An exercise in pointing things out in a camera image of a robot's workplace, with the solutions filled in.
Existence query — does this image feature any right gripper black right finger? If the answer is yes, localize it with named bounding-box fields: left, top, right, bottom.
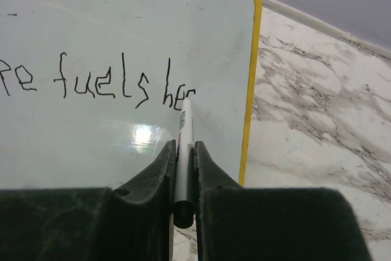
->
left=194, top=141, right=371, bottom=260

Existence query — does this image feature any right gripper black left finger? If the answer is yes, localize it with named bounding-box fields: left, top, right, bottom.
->
left=1, top=141, right=176, bottom=260

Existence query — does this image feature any black marker pen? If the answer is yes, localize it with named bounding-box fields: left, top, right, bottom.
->
left=172, top=98, right=195, bottom=229

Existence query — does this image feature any yellow framed whiteboard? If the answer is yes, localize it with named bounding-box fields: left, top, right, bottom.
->
left=1, top=0, right=262, bottom=189

